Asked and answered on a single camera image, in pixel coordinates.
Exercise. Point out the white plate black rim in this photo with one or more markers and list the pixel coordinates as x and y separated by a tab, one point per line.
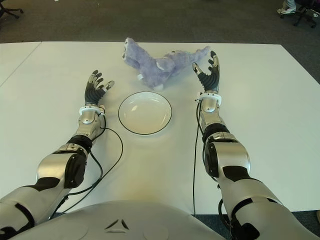
144	116

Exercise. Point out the robot right arm silver black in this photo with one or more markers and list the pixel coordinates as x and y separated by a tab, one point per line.
230	157

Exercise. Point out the robot left arm silver black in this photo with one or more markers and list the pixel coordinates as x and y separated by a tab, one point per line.
55	165

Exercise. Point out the silver robot torso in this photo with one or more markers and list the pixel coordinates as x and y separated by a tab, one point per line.
117	220

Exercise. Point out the person foot white sneaker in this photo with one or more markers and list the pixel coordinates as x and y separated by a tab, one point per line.
286	10

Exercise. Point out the robot right hand black silver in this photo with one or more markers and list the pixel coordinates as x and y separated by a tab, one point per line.
211	80

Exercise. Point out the purple plush bunny doll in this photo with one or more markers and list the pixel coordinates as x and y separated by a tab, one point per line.
150	68

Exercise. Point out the robot left hand black silver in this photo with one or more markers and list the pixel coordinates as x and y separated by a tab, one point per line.
93	95

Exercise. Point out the black office chair base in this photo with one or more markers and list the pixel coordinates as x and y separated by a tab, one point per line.
303	18
11	11

